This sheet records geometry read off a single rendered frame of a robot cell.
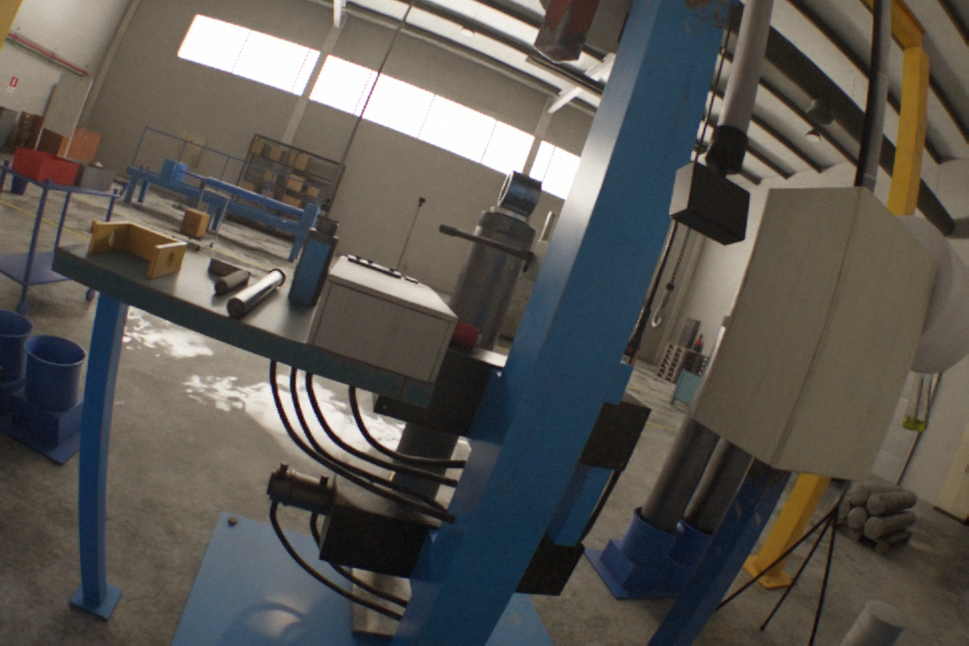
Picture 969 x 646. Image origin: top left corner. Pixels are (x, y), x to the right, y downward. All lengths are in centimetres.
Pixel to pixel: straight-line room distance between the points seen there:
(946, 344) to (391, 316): 104
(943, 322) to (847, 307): 33
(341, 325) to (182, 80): 1547
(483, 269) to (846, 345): 127
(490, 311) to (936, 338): 135
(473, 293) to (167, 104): 1493
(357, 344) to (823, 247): 75
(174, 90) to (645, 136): 1560
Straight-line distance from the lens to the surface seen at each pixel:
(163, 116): 1611
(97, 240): 103
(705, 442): 249
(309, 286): 114
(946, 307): 98
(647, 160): 102
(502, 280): 171
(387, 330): 85
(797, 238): 78
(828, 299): 71
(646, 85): 105
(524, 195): 175
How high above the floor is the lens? 130
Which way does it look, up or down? 2 degrees down
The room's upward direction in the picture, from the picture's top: 20 degrees clockwise
